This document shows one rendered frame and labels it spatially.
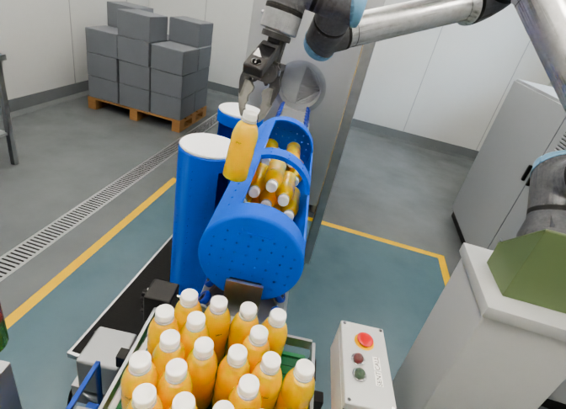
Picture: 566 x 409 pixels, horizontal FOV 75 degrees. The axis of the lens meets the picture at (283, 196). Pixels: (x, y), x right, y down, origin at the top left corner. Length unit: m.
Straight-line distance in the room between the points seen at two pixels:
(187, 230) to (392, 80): 4.72
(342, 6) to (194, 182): 1.06
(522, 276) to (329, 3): 0.87
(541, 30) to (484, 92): 5.06
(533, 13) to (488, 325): 0.85
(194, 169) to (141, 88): 3.14
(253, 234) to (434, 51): 5.33
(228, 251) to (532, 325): 0.84
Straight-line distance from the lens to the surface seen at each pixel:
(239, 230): 0.94
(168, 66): 4.51
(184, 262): 1.99
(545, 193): 1.29
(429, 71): 6.08
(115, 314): 2.13
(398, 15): 1.16
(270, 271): 1.01
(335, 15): 0.95
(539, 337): 1.30
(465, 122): 6.35
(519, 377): 1.41
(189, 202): 1.77
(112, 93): 4.98
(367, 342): 0.87
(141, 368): 0.78
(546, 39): 1.24
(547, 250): 1.19
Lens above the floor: 1.73
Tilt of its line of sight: 29 degrees down
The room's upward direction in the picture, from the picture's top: 13 degrees clockwise
